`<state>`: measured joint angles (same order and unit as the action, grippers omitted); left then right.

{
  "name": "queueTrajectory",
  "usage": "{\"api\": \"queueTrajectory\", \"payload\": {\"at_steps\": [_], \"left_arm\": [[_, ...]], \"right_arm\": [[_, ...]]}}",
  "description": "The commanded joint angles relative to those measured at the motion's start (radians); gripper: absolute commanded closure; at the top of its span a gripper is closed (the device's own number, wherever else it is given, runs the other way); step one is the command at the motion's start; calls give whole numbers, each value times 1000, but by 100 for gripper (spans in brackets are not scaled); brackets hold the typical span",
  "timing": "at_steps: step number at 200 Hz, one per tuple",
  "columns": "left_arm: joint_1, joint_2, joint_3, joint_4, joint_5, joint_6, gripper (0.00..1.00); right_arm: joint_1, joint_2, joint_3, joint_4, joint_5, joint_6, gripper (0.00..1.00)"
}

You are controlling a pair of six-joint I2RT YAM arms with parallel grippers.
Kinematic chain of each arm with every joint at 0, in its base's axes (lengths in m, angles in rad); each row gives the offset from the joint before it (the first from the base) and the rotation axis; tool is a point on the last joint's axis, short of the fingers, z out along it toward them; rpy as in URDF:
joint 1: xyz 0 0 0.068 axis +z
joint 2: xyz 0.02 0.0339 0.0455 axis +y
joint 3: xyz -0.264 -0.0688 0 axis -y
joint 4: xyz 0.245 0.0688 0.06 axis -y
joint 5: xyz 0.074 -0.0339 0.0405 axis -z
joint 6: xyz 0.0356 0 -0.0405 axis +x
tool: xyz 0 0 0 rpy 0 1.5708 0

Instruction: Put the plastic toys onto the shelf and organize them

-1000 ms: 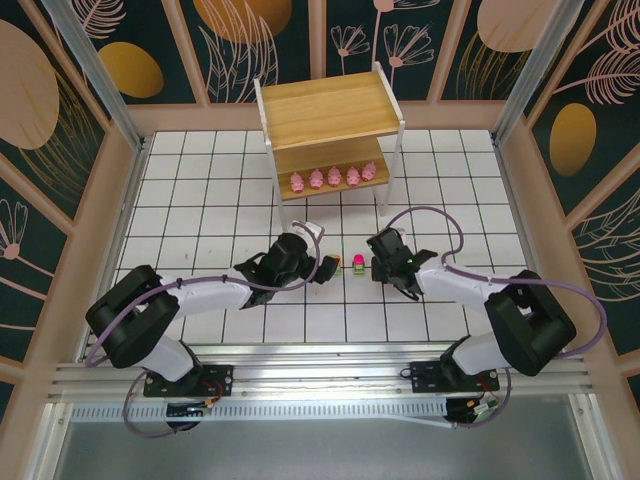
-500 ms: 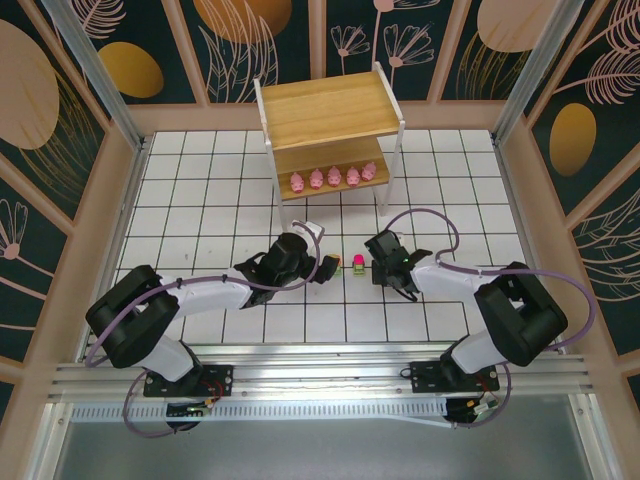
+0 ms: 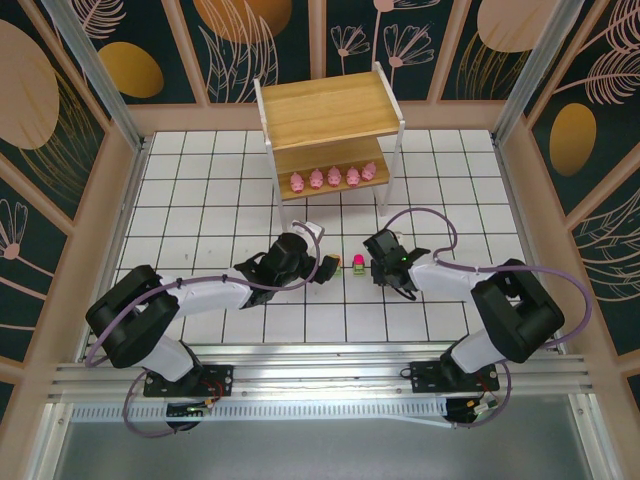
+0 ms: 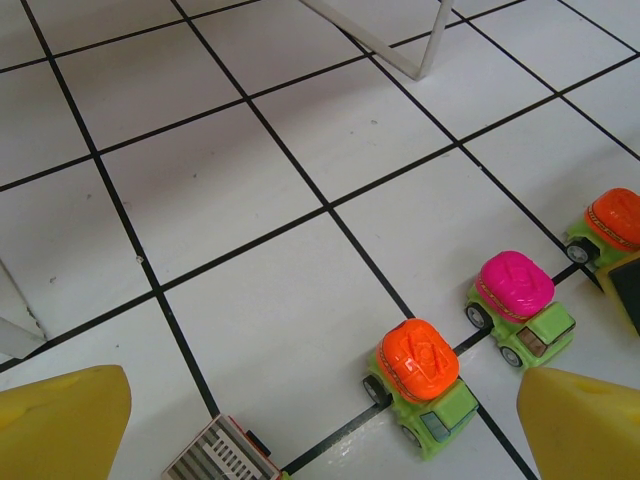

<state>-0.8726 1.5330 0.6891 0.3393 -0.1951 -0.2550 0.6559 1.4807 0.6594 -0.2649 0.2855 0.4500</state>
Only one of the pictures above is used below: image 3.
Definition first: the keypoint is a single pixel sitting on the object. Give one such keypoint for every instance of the green toy truck magenta top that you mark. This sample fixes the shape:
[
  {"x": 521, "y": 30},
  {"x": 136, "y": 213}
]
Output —
[{"x": 359, "y": 265}]

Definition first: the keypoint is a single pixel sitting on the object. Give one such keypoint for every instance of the pink plastic toy pig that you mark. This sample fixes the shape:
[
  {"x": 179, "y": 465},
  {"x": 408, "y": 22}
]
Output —
[
  {"x": 353, "y": 176},
  {"x": 316, "y": 179},
  {"x": 370, "y": 172},
  {"x": 334, "y": 177},
  {"x": 297, "y": 183}
]

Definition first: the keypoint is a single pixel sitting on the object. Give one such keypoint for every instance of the two-tier wooden shelf white frame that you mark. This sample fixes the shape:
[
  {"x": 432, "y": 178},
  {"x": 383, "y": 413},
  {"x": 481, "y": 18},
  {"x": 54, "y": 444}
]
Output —
[{"x": 330, "y": 110}]

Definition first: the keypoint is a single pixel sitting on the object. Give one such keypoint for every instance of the black base plate right arm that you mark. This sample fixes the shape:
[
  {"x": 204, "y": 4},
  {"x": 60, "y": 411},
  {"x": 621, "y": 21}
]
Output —
[{"x": 425, "y": 375}]

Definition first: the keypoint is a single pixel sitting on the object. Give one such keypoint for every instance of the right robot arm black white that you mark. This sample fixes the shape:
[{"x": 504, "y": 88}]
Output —
[{"x": 515, "y": 310}]

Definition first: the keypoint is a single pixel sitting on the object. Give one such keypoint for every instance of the black base plate left arm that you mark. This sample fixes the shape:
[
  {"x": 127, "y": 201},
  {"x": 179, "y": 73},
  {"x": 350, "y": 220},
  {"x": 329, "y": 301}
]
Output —
[{"x": 220, "y": 377}]

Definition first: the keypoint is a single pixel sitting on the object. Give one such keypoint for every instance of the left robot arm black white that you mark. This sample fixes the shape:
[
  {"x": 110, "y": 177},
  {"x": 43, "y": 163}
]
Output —
[{"x": 210, "y": 295}]

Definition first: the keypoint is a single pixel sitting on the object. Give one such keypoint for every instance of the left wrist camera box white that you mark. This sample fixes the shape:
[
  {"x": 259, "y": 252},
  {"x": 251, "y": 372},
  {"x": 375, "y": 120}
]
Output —
[{"x": 310, "y": 231}]

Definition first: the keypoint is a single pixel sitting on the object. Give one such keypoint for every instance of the aluminium mounting rail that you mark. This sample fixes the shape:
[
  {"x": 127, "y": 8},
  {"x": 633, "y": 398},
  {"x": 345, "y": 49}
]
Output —
[{"x": 325, "y": 375}]

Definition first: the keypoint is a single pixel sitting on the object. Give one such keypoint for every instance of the aluminium frame post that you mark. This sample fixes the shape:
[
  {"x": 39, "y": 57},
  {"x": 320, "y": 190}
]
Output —
[
  {"x": 102, "y": 85},
  {"x": 534, "y": 75}
]

